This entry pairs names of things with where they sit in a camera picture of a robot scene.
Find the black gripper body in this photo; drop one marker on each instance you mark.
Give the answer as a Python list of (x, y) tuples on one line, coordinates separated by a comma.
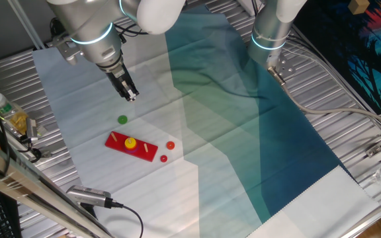
[(119, 77)]

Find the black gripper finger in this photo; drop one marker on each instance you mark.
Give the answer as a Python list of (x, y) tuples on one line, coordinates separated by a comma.
[(131, 92), (121, 91)]

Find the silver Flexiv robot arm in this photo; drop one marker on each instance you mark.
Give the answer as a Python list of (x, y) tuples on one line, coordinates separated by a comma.
[(88, 33)]

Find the red Hanoi board with pegs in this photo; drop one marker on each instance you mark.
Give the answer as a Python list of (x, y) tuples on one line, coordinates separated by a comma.
[(116, 144)]

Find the plain wooden block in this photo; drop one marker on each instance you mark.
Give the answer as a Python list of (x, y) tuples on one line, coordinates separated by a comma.
[(358, 6)]

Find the blue green white tablecloth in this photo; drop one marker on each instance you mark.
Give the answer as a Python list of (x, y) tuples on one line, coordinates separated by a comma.
[(227, 139)]

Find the thin grey metal bar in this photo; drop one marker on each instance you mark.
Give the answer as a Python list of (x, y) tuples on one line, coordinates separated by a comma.
[(25, 23)]

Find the yellow oil bottle white cap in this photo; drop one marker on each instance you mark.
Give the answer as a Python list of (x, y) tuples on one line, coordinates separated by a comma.
[(15, 119)]

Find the colourful sunset poster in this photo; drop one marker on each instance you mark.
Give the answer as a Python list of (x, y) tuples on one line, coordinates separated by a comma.
[(359, 49)]

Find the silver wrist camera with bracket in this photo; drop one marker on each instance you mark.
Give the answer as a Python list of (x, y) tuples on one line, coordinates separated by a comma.
[(66, 51)]

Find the grey camera on mount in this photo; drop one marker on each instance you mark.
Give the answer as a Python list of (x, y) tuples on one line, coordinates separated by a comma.
[(31, 127)]

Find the silver ribbed camera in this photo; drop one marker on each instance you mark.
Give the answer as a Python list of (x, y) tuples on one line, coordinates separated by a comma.
[(88, 195)]

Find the aluminium frame beam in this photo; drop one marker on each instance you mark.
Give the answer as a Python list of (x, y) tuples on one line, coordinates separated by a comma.
[(12, 178)]

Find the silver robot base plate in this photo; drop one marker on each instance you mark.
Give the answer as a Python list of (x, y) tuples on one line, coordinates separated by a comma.
[(284, 66)]

